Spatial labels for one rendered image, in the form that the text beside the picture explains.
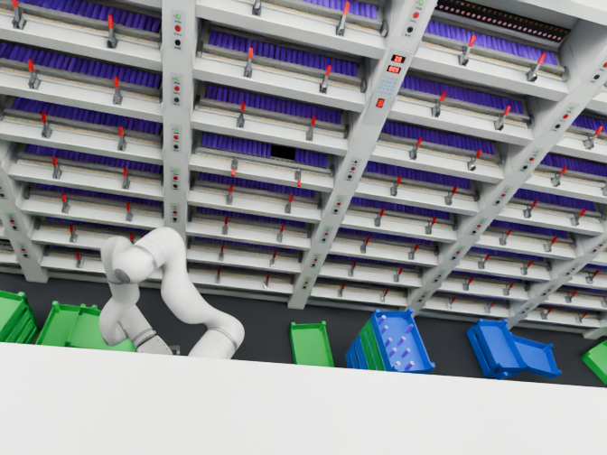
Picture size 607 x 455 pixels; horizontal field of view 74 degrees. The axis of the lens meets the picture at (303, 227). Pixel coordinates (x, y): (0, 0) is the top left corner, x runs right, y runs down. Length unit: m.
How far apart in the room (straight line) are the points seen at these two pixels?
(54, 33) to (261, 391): 1.42
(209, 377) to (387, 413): 0.13
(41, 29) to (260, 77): 0.69
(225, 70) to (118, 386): 1.27
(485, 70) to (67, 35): 1.37
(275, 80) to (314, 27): 0.22
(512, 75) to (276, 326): 1.65
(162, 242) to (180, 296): 0.17
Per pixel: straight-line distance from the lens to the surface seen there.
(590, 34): 1.82
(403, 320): 2.12
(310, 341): 2.34
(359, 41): 1.42
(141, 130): 1.75
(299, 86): 1.48
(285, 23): 1.39
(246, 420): 0.29
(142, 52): 1.51
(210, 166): 1.67
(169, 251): 1.29
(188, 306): 1.31
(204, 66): 1.47
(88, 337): 2.23
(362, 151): 1.62
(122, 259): 1.24
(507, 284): 2.71
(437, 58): 1.52
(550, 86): 1.74
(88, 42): 1.55
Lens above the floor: 1.99
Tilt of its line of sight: 44 degrees down
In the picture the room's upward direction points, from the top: 19 degrees clockwise
